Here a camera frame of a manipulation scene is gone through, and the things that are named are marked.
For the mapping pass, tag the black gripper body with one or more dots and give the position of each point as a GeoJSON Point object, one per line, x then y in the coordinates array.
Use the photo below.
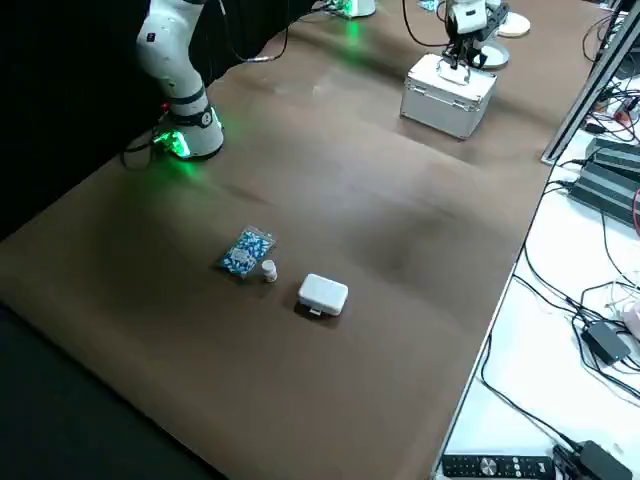
{"type": "Point", "coordinates": [465, 40]}

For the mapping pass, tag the silver aluminium medical kit case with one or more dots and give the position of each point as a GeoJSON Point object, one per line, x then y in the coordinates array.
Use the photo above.
{"type": "Point", "coordinates": [440, 110]}

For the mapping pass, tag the gray round plate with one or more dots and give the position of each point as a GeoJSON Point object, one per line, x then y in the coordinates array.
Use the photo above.
{"type": "Point", "coordinates": [500, 57]}

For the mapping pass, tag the white round plate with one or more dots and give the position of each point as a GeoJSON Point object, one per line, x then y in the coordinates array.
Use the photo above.
{"type": "Point", "coordinates": [517, 26]}

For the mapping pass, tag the bag of blue white capsules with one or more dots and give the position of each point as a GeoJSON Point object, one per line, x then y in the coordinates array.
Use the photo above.
{"type": "Point", "coordinates": [427, 4]}
{"type": "Point", "coordinates": [245, 252]}

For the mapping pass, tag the black ribbed power box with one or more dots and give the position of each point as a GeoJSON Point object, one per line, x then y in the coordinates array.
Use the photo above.
{"type": "Point", "coordinates": [610, 192]}
{"type": "Point", "coordinates": [617, 150]}

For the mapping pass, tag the white plastic pill box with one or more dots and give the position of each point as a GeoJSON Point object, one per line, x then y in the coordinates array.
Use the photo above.
{"type": "Point", "coordinates": [322, 294]}

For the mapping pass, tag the small white pill bottle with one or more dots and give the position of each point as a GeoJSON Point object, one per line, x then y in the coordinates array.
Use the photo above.
{"type": "Point", "coordinates": [269, 272]}

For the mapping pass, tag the black power adapter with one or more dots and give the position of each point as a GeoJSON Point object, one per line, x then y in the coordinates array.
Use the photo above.
{"type": "Point", "coordinates": [607, 342]}
{"type": "Point", "coordinates": [600, 462]}

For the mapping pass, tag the black remote control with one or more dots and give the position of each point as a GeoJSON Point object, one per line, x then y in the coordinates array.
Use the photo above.
{"type": "Point", "coordinates": [500, 465]}

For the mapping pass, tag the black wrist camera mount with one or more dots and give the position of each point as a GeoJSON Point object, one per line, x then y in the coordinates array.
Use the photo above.
{"type": "Point", "coordinates": [497, 20]}

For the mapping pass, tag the aluminium frame post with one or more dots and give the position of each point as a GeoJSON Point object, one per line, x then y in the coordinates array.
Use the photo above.
{"type": "Point", "coordinates": [570, 107]}

